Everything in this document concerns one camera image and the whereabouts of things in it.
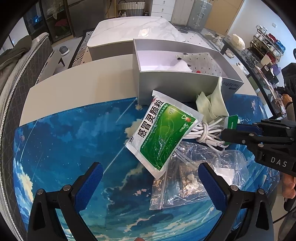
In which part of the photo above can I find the white marble coffee table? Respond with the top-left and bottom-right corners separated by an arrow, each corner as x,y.
87,16 -> 186,61

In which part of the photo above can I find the small green packet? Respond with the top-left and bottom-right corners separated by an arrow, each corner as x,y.
226,115 -> 238,130

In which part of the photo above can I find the grey phone box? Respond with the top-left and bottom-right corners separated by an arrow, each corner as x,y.
132,39 -> 244,105

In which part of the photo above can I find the clear zip bag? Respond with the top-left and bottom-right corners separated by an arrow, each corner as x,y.
149,141 -> 249,210

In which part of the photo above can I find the wicker basket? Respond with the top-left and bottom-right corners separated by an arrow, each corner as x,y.
117,0 -> 145,17

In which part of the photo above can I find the silver suitcase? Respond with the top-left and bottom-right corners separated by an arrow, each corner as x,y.
187,0 -> 212,31

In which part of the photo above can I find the green white medicine sachet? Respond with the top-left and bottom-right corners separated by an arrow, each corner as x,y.
125,90 -> 203,179

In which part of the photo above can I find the pale green cloth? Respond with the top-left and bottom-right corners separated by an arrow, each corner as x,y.
196,77 -> 229,123

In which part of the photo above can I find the black glass side table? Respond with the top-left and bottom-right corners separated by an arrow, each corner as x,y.
220,37 -> 286,119

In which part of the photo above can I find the shoe rack with shoes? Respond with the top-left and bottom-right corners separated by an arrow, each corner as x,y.
247,25 -> 285,64

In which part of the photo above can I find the white plush object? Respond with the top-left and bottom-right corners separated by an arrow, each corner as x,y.
230,34 -> 245,51

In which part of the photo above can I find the person right hand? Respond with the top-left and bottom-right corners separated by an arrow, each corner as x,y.
281,173 -> 295,199

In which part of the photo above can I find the olive brown blanket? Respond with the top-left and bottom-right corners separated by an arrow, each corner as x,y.
0,35 -> 32,92

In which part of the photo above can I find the white drawer desk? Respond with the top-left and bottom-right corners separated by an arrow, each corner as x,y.
151,0 -> 176,21

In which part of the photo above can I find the white coiled cable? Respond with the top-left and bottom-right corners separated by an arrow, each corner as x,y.
181,116 -> 232,151

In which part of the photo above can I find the grey quilted sofa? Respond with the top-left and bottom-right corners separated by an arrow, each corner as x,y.
1,33 -> 53,236

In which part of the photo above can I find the grey dotted sock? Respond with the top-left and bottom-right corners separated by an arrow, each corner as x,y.
176,52 -> 222,76

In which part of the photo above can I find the beige suitcase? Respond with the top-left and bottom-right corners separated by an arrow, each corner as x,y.
171,0 -> 194,26

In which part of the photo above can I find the black glass cabinet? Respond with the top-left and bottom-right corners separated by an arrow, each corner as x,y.
23,0 -> 72,43

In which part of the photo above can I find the blue sky print mat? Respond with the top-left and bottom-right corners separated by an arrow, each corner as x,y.
12,93 -> 282,241

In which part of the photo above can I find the grey slipper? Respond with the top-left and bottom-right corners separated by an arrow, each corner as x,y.
59,46 -> 70,56

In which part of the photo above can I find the white foam piece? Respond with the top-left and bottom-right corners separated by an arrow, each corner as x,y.
169,60 -> 192,72

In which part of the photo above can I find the tan wooden door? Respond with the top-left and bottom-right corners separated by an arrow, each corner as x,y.
205,0 -> 244,36

